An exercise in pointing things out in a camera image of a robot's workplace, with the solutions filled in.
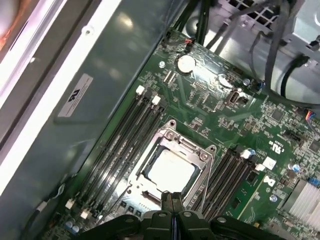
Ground silver coin battery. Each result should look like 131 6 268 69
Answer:
176 54 196 74

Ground metal socket cover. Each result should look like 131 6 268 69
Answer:
127 119 218 208

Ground black open PC case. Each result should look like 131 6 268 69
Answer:
0 0 320 240

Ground green motherboard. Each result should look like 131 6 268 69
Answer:
56 29 320 240

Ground silver internal USB port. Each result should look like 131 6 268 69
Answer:
226 89 241 107

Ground silver green CPU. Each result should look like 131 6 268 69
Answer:
141 149 201 196

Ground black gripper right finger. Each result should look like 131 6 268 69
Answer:
174 192 283 240

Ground CPU socket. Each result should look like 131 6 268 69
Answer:
126 119 218 210

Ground RAM slot with black clips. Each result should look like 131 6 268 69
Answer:
91 106 167 221
224 157 256 201
74 92 153 213
191 144 241 218

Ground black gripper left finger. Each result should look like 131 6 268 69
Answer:
82 191 174 240

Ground silver chipset heat sink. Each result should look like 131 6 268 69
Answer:
282 178 320 221

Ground metal drive cage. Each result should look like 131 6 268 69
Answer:
182 0 320 101

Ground black wire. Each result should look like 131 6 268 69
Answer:
263 0 296 88

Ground metal wire locking lever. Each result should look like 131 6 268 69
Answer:
186 149 217 208

